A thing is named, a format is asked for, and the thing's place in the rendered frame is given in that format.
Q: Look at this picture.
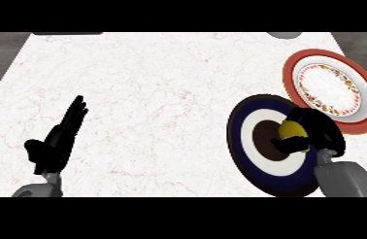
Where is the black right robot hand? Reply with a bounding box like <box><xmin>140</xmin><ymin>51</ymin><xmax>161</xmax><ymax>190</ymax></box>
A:
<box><xmin>270</xmin><ymin>107</ymin><xmax>347</xmax><ymax>158</ymax></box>

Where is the yellow lemon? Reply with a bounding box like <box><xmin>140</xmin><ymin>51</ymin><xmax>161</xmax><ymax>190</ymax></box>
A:
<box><xmin>277</xmin><ymin>119</ymin><xmax>311</xmax><ymax>154</ymax></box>

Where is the navy and white plate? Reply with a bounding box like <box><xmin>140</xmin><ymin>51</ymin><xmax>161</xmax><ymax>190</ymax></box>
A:
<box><xmin>227</xmin><ymin>94</ymin><xmax>323</xmax><ymax>198</ymax></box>

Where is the grey round object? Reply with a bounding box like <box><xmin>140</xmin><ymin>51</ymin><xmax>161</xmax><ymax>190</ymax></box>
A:
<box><xmin>266</xmin><ymin>31</ymin><xmax>304</xmax><ymax>40</ymax></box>

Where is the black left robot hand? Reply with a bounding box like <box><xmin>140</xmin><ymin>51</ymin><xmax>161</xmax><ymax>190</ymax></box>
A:
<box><xmin>24</xmin><ymin>94</ymin><xmax>90</xmax><ymax>176</ymax></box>

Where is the red rimmed floral plate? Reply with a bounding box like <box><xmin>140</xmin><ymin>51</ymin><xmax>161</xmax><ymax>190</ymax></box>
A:
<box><xmin>282</xmin><ymin>48</ymin><xmax>367</xmax><ymax>136</ymax></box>

